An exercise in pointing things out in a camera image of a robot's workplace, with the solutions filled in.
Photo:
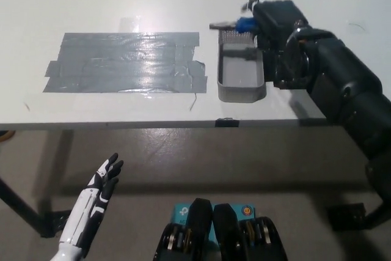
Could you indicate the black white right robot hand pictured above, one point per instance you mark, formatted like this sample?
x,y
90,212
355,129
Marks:
x,y
275,22

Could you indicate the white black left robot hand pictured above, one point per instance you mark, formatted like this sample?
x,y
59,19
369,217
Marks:
x,y
88,209

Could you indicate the grey perforated plastic container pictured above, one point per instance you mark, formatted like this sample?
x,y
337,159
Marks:
x,y
239,91

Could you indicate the black robot torso teal top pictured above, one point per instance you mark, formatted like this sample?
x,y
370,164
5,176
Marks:
x,y
226,236

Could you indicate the black table leg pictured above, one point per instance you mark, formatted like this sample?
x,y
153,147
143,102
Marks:
x,y
378,215
21,206

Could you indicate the grey duct tape patch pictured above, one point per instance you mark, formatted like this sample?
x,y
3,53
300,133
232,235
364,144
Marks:
x,y
122,65

